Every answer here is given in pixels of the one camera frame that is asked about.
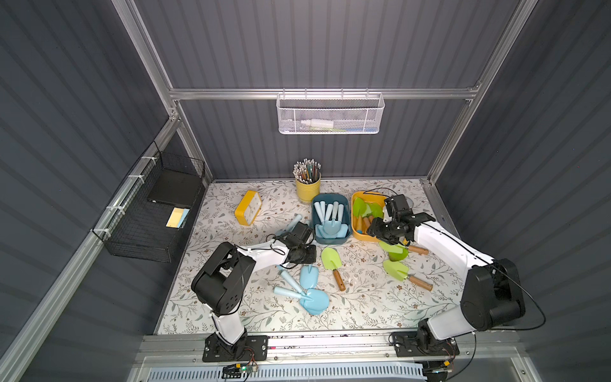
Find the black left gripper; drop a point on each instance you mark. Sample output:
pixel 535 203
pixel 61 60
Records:
pixel 305 253

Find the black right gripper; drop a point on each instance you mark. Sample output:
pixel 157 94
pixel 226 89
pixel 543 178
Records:
pixel 382 229

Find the green shovel wooden handle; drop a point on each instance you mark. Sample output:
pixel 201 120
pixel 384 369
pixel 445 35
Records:
pixel 374 211
pixel 401 272

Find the light blue shovel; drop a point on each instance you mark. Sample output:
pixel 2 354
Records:
pixel 340 226
pixel 314 301
pixel 320 208

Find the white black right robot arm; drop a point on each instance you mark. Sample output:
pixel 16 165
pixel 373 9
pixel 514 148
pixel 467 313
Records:
pixel 492 294

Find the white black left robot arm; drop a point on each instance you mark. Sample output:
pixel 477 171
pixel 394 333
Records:
pixel 221 282

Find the yellow storage box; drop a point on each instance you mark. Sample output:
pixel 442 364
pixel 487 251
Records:
pixel 368 197

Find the teal storage box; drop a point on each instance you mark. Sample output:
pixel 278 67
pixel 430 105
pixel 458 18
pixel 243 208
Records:
pixel 332 201

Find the light blue shovel front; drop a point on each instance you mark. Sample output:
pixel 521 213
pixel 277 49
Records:
pixel 314 301

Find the yellow pencil cup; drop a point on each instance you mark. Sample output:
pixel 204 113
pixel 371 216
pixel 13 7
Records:
pixel 306 192

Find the bundle of colored pencils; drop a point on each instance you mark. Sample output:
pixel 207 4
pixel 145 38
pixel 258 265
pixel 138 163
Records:
pixel 307 171

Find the small green circuit board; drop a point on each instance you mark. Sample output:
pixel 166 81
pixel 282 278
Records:
pixel 238 371

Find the yellow sticky note pad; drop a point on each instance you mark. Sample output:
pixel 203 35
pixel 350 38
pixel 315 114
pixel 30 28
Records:
pixel 177 218

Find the white bottle in mesh basket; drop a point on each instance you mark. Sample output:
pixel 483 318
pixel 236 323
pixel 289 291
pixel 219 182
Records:
pixel 318 124

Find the black notebook in basket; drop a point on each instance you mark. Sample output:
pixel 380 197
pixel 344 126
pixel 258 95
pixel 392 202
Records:
pixel 175 188

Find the green shovel brown handle front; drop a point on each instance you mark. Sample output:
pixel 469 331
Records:
pixel 359 208

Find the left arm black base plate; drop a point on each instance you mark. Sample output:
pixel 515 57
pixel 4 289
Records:
pixel 247 347

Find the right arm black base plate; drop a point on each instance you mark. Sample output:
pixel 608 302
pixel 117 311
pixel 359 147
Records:
pixel 416 343

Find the white mesh wall basket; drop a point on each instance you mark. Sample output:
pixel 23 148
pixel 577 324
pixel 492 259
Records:
pixel 356 113

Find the black wire wall basket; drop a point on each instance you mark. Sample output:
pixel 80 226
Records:
pixel 136 228

